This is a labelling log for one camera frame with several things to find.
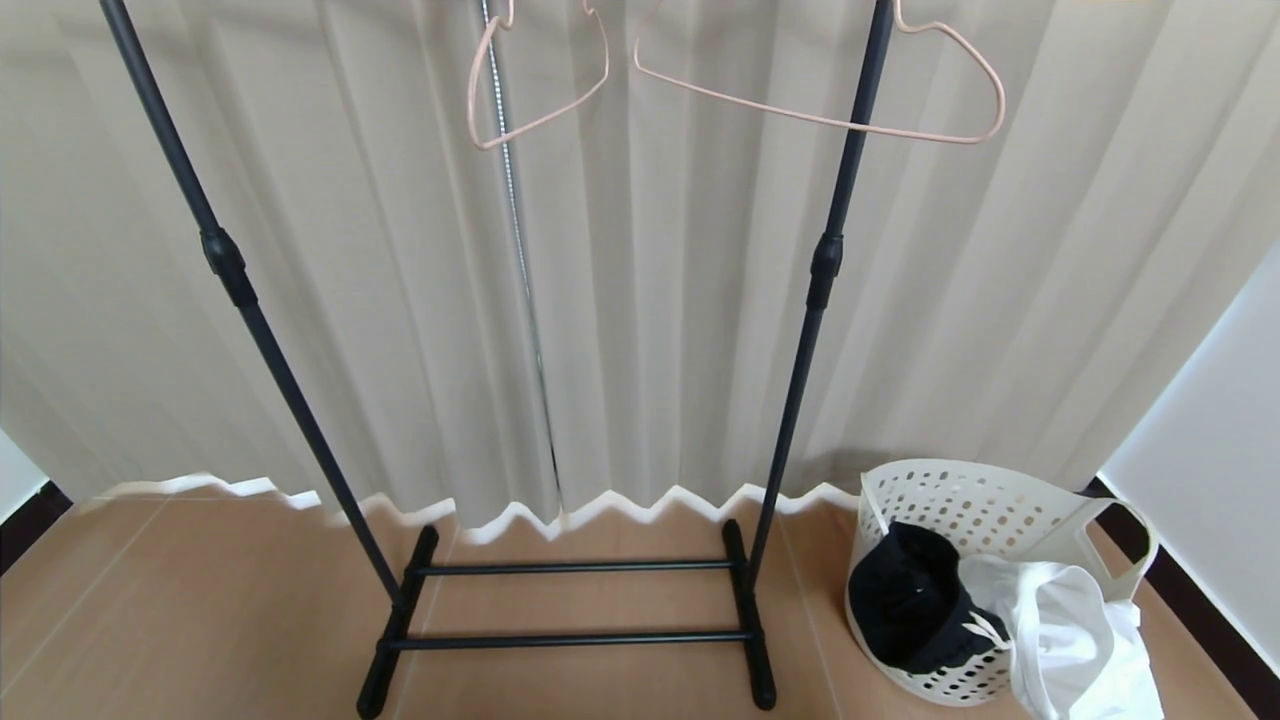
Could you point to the beige curtain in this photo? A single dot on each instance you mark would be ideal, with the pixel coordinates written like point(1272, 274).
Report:
point(1050, 250)

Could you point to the black shorts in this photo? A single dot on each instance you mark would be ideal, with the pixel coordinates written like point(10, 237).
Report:
point(910, 600)

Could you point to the white laundry basket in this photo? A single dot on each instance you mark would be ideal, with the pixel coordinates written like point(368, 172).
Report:
point(960, 500)

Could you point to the white garment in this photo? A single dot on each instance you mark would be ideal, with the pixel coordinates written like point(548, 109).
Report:
point(1070, 640)

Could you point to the black clothes rack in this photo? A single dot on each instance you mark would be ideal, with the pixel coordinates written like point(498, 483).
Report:
point(560, 567)

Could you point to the pink clothes hanger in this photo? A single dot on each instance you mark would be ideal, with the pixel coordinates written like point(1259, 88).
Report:
point(760, 100)
point(540, 120)

